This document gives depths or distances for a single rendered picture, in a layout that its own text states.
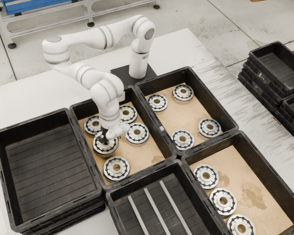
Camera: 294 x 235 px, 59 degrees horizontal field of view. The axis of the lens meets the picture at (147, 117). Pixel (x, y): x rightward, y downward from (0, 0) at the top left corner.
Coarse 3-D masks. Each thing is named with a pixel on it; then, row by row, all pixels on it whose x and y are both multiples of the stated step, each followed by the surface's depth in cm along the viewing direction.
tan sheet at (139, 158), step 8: (128, 104) 123; (80, 120) 117; (88, 136) 112; (88, 144) 110; (104, 144) 111; (120, 144) 111; (128, 144) 111; (152, 144) 112; (120, 152) 109; (128, 152) 109; (136, 152) 109; (144, 152) 110; (152, 152) 110; (160, 152) 110; (96, 160) 106; (104, 160) 106; (128, 160) 107; (136, 160) 107; (144, 160) 107; (152, 160) 108; (160, 160) 108; (136, 168) 105; (144, 168) 106
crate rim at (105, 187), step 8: (128, 88) 116; (136, 96) 114; (72, 104) 109; (80, 104) 109; (144, 104) 111; (72, 112) 107; (152, 120) 107; (80, 128) 103; (80, 136) 101; (168, 144) 101; (88, 152) 97; (168, 160) 97; (96, 168) 94; (152, 168) 95; (128, 176) 93; (136, 176) 93; (104, 184) 91; (112, 184) 91
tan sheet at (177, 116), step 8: (168, 88) 131; (168, 96) 128; (168, 104) 125; (176, 104) 125; (184, 104) 125; (192, 104) 126; (200, 104) 126; (168, 112) 122; (176, 112) 122; (184, 112) 123; (192, 112) 123; (200, 112) 123; (160, 120) 119; (168, 120) 120; (176, 120) 120; (184, 120) 120; (192, 120) 120; (200, 120) 121; (168, 128) 117; (176, 128) 117; (184, 128) 118; (192, 128) 118; (208, 128) 118
